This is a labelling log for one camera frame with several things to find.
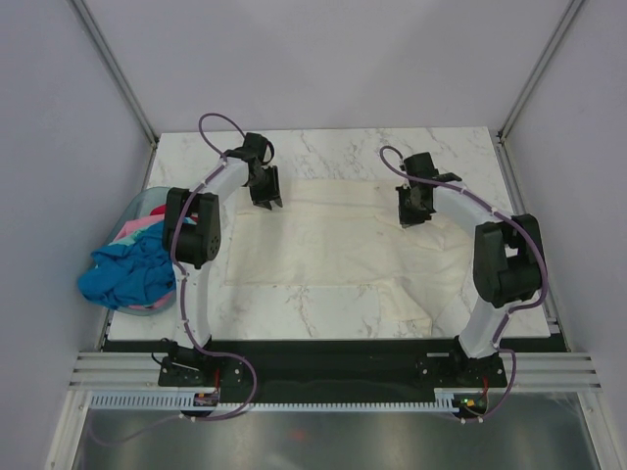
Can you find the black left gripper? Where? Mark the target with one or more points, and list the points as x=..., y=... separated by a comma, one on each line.
x=272, y=194

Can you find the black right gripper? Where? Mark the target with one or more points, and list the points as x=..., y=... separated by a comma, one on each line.
x=408, y=218

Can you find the cream white t-shirt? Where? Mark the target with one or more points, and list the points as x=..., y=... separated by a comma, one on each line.
x=347, y=233

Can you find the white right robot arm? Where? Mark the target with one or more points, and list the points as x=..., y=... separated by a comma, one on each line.
x=508, y=265

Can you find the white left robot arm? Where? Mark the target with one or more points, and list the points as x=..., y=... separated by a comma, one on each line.
x=192, y=228

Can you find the red t-shirt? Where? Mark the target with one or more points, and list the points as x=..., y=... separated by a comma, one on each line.
x=159, y=210

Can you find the clear teal-rimmed plastic basket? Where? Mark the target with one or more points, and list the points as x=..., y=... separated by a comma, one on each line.
x=142, y=205

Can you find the pink t-shirt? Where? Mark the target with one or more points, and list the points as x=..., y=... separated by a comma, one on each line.
x=133, y=231

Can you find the blue t-shirt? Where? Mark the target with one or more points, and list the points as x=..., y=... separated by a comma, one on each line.
x=135, y=275

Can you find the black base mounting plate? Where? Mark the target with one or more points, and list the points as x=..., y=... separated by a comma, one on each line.
x=315, y=369

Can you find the right aluminium corner post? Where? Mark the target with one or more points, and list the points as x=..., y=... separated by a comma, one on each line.
x=559, y=33

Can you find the aluminium corner post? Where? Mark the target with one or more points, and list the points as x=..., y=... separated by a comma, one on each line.
x=108, y=58
x=559, y=33

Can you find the aluminium frame rail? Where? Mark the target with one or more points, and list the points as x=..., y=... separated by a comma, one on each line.
x=535, y=372

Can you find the white slotted cable duct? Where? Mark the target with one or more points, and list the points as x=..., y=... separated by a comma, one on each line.
x=197, y=401

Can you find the left aluminium corner post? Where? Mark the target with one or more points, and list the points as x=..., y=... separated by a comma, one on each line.
x=108, y=58

